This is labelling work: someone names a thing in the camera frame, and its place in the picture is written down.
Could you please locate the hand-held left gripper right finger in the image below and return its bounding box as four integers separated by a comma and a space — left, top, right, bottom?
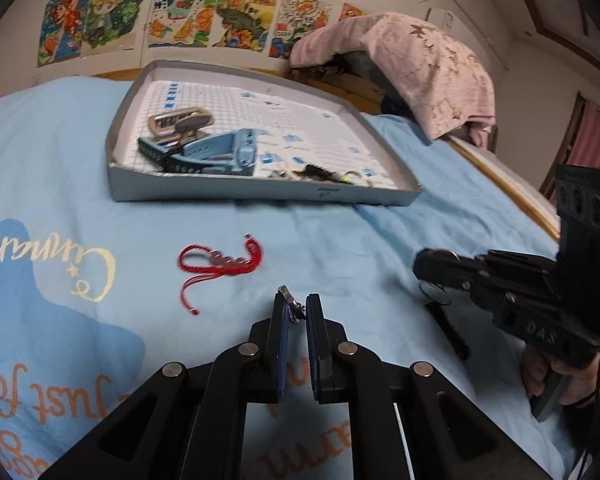
306, 293, 556, 480

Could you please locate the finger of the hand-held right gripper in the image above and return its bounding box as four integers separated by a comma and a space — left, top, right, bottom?
412, 247, 487, 292

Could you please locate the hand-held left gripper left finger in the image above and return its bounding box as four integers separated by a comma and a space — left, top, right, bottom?
37, 292, 293, 480

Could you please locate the black hair tie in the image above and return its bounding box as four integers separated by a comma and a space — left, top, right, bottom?
419, 280, 453, 307

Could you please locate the white hair clip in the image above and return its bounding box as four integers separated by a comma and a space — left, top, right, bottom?
278, 285, 306, 329

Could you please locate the red string bracelet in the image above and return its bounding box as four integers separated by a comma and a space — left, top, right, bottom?
179, 233, 264, 316

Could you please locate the grey cardboard tray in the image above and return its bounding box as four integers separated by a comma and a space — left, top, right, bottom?
105, 60, 424, 209

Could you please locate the blue claw hair clip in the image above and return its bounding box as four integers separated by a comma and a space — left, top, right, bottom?
180, 128, 269, 177

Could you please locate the black toothed hair clip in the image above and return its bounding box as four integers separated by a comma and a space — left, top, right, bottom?
138, 136, 206, 174

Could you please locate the beige claw hair clip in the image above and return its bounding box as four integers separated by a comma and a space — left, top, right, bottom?
147, 106, 215, 139

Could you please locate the person's right hand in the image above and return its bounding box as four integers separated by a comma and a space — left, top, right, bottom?
520, 345, 600, 411

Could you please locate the pink floral cloth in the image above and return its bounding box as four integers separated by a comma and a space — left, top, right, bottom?
289, 11, 497, 147

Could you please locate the light blue printed bedsheet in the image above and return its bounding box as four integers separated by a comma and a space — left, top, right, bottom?
0, 77, 581, 480

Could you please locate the dark cloth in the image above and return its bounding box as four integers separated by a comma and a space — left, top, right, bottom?
307, 50, 406, 116

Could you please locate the group of colourful wall drawings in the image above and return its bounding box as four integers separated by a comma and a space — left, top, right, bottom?
36, 0, 369, 69

